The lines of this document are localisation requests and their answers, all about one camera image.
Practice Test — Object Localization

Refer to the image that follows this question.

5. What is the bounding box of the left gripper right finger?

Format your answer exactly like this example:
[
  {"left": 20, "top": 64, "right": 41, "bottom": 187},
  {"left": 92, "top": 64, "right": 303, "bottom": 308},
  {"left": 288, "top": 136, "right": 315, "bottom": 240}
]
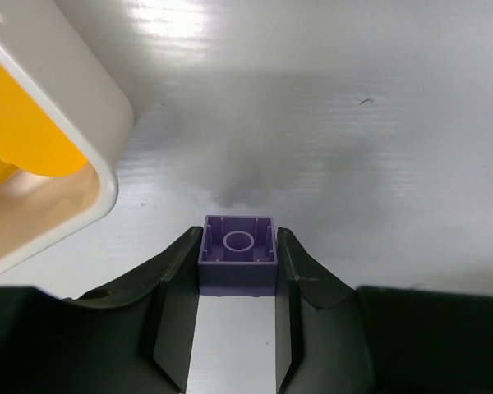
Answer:
[{"left": 275, "top": 228, "right": 493, "bottom": 393}]

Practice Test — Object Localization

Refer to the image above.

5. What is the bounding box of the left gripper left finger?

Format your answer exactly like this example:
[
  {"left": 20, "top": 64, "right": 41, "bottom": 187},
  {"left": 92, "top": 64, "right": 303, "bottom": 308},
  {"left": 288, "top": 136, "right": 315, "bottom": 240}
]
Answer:
[{"left": 0, "top": 227, "right": 202, "bottom": 393}]

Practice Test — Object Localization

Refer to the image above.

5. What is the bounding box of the small purple lego brick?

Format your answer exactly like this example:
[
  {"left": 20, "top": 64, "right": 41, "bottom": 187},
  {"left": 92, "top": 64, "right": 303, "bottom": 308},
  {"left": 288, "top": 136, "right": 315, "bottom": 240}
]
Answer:
[{"left": 198, "top": 215, "right": 278, "bottom": 297}]

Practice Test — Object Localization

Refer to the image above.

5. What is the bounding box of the yellow round flower lego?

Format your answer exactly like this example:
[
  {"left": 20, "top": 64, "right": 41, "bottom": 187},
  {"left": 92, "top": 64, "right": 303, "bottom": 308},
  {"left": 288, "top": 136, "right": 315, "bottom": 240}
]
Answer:
[{"left": 0, "top": 65, "right": 87, "bottom": 185}]

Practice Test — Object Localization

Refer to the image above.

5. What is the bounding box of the left white divided tray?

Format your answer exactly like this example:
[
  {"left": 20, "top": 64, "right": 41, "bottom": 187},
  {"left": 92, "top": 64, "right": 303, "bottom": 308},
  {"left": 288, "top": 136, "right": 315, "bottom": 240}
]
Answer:
[{"left": 0, "top": 1, "right": 134, "bottom": 274}]

